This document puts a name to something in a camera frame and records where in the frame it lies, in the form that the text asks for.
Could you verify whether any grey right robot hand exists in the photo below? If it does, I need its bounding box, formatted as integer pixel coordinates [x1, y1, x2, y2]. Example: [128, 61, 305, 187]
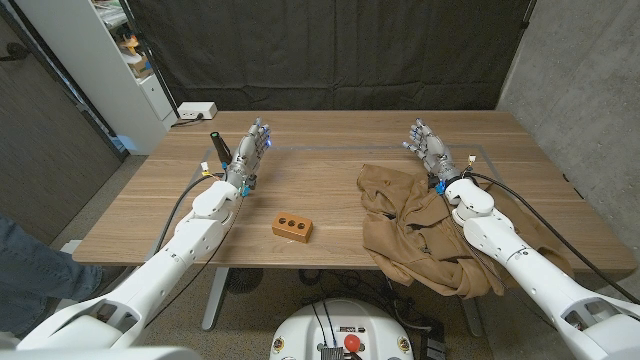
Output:
[402, 118, 462, 184]

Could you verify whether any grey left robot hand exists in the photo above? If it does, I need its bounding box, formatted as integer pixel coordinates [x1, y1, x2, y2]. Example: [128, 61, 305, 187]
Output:
[223, 117, 273, 191]

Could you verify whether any brown jacket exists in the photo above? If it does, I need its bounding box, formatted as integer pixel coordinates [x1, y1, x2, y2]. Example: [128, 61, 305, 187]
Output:
[356, 163, 576, 300]

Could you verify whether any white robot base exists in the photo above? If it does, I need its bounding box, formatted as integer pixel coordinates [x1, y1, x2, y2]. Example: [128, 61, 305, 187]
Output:
[269, 298, 415, 360]

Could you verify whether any orange block with three holes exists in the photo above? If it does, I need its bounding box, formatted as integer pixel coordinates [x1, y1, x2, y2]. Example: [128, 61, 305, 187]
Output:
[271, 211, 315, 245]

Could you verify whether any white power strip box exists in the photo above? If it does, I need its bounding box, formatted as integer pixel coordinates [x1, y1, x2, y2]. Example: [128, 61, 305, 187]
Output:
[177, 101, 219, 121]

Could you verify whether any round black fan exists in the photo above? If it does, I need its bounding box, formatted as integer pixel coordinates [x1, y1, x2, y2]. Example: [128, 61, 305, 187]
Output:
[224, 268, 265, 295]

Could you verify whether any black backdrop stand pole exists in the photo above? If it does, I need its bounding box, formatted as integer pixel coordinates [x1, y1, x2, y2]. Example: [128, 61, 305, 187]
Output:
[119, 0, 181, 119]

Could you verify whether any black backdrop curtain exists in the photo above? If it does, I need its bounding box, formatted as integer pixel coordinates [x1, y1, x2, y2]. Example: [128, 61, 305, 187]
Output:
[124, 0, 536, 112]

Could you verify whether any cardboard box on shelf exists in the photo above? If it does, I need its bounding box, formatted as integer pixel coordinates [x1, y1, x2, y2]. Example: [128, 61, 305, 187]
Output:
[127, 54, 154, 80]

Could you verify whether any grey table leg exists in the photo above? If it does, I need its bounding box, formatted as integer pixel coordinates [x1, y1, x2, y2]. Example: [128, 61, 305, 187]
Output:
[459, 297, 484, 339]
[201, 267, 230, 332]

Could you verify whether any white shelf cabinet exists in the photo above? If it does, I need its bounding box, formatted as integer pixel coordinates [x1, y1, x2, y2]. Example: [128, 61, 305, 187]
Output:
[14, 0, 179, 156]

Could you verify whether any black floor power adapter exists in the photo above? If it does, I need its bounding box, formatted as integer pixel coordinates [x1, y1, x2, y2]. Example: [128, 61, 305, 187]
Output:
[419, 319, 448, 360]

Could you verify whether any person's leg in jeans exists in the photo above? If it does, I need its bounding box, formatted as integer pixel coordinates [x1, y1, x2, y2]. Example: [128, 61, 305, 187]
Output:
[0, 212, 104, 336]

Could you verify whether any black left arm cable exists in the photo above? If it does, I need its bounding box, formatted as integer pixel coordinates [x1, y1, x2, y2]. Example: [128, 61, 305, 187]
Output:
[152, 172, 224, 256]

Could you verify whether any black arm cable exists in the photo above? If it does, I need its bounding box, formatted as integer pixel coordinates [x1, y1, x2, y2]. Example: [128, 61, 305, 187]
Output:
[152, 172, 224, 256]
[464, 171, 640, 306]

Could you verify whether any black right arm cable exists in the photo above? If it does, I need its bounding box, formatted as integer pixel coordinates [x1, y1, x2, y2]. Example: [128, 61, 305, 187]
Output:
[464, 171, 640, 306]

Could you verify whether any black door handle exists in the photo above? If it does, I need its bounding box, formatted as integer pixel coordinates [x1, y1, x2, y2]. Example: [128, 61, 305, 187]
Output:
[0, 42, 30, 63]

